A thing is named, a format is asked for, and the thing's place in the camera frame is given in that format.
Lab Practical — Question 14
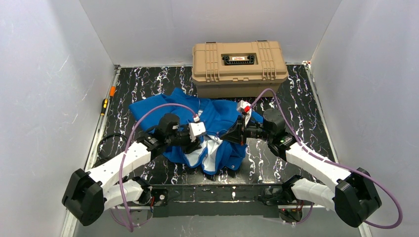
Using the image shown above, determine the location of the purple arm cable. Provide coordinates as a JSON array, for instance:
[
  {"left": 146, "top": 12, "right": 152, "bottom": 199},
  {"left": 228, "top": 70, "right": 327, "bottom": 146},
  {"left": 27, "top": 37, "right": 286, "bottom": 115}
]
[
  {"left": 109, "top": 103, "right": 201, "bottom": 233},
  {"left": 249, "top": 88, "right": 404, "bottom": 230}
]

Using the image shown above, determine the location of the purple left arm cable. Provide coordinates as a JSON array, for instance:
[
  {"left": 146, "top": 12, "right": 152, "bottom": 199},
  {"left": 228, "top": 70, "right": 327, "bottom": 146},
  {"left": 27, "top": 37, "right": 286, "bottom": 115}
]
[{"left": 109, "top": 103, "right": 201, "bottom": 233}]

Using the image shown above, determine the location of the yellow black handled screwdriver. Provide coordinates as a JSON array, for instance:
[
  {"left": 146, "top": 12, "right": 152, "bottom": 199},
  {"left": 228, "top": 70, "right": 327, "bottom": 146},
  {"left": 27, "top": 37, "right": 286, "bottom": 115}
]
[{"left": 100, "top": 98, "right": 109, "bottom": 116}]

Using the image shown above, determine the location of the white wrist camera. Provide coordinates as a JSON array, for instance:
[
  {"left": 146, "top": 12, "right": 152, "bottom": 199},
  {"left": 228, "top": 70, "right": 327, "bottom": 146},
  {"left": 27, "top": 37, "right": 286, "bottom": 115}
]
[
  {"left": 188, "top": 122, "right": 206, "bottom": 142},
  {"left": 236, "top": 100, "right": 252, "bottom": 126}
]

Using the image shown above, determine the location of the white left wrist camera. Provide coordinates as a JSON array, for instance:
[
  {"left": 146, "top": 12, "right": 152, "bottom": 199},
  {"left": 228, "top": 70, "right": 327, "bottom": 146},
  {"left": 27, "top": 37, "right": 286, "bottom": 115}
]
[{"left": 188, "top": 122, "right": 206, "bottom": 142}]

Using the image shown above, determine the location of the tan plastic toolbox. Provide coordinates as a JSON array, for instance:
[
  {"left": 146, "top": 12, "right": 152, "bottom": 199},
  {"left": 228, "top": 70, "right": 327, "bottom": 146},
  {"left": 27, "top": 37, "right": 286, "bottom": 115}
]
[{"left": 192, "top": 40, "right": 289, "bottom": 99}]

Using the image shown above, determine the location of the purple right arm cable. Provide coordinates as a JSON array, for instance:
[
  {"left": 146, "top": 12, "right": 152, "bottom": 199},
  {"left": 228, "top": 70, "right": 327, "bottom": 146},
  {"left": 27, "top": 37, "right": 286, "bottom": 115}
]
[{"left": 249, "top": 88, "right": 404, "bottom": 230}]

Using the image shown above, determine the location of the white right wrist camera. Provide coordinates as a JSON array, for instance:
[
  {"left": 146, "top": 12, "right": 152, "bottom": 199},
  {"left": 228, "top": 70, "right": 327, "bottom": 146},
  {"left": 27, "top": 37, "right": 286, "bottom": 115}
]
[{"left": 236, "top": 100, "right": 252, "bottom": 126}]

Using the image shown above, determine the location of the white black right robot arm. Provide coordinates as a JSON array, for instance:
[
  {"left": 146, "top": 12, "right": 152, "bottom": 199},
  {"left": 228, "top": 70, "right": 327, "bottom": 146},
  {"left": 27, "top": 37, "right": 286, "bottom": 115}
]
[{"left": 221, "top": 109, "right": 382, "bottom": 227}]

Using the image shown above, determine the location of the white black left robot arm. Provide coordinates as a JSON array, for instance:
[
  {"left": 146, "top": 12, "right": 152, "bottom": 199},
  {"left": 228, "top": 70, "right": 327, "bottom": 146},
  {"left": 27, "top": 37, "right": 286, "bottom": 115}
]
[{"left": 62, "top": 113, "right": 206, "bottom": 226}]

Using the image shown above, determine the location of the orange handled screwdriver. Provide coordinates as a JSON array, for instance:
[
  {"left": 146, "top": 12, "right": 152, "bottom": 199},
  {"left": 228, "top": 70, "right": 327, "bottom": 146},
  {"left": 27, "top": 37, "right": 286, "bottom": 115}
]
[{"left": 109, "top": 86, "right": 116, "bottom": 97}]

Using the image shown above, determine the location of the black cable bundle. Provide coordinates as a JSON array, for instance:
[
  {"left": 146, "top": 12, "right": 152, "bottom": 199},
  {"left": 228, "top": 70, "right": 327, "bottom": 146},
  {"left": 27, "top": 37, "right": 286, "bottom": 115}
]
[{"left": 95, "top": 133, "right": 131, "bottom": 164}]

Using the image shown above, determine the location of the blue zip jacket white lining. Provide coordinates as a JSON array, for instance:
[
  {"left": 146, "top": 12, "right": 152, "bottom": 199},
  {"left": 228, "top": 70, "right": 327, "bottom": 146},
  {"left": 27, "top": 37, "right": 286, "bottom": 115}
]
[{"left": 129, "top": 88, "right": 247, "bottom": 175}]

